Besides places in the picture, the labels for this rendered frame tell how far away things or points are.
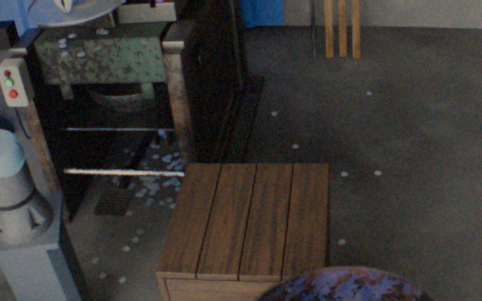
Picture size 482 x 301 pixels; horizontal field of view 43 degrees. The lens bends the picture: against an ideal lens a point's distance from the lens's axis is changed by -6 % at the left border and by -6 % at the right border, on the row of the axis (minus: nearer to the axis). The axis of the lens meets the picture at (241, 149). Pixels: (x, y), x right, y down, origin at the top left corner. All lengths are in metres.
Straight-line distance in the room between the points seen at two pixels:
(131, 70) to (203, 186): 0.41
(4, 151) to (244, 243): 0.58
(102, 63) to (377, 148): 1.04
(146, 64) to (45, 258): 0.64
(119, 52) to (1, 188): 0.60
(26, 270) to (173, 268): 0.35
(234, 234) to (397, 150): 0.98
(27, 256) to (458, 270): 1.19
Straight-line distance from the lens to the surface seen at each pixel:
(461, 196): 2.16
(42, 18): 1.70
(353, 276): 1.26
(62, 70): 1.92
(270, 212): 1.56
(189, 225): 1.56
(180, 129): 1.83
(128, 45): 1.80
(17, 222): 1.46
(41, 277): 1.55
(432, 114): 2.54
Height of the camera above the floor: 1.39
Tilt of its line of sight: 36 degrees down
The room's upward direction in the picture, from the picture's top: 7 degrees counter-clockwise
